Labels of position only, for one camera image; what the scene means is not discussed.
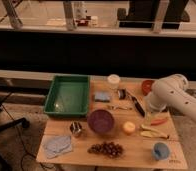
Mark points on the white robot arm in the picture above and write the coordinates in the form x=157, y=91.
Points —
x=171, y=91

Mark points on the blue sponge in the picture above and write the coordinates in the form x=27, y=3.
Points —
x=101, y=97

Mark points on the white lidded cup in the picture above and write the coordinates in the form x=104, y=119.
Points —
x=113, y=81

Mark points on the small dark can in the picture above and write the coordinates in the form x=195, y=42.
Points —
x=121, y=94

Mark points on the metal fork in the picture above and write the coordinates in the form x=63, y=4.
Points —
x=111, y=107

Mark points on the green plastic tray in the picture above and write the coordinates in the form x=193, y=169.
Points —
x=68, y=97

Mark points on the purple bowl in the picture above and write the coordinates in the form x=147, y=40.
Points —
x=100, y=121

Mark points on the small metal cup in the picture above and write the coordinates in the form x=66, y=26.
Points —
x=76, y=129

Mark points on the orange red bowl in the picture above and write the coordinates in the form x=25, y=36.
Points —
x=146, y=86

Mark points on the yellow apple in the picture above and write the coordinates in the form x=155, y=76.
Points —
x=128, y=127

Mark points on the bunch of dark grapes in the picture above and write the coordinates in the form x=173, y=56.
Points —
x=109, y=149

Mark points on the red white background machine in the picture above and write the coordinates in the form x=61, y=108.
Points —
x=82, y=18

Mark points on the blue grey cloth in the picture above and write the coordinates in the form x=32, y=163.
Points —
x=57, y=145

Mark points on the blue cup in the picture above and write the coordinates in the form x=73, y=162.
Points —
x=160, y=151

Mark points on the black handled knife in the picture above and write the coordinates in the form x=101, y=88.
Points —
x=136, y=104

